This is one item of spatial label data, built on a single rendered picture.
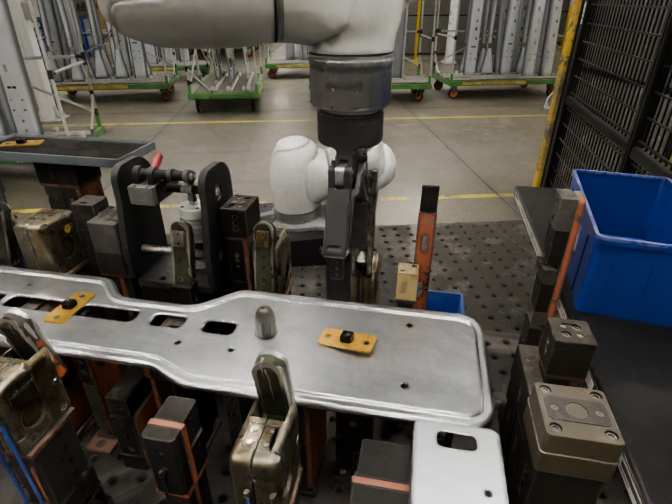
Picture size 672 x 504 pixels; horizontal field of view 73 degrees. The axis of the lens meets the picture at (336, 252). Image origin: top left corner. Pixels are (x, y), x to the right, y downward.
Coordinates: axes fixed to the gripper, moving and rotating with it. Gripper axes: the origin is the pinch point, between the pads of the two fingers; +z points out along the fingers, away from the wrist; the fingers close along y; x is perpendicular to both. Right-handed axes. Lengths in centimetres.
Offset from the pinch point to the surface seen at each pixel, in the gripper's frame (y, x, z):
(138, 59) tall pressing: -651, -449, 52
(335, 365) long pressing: 4.8, -0.9, 13.8
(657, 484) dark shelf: 18.2, 34.2, 11.0
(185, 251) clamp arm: -12.7, -31.7, 8.4
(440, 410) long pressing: 10.1, 13.5, 13.9
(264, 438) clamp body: 21.6, -5.2, 9.5
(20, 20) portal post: -482, -487, -9
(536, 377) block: 1.8, 26.3, 13.9
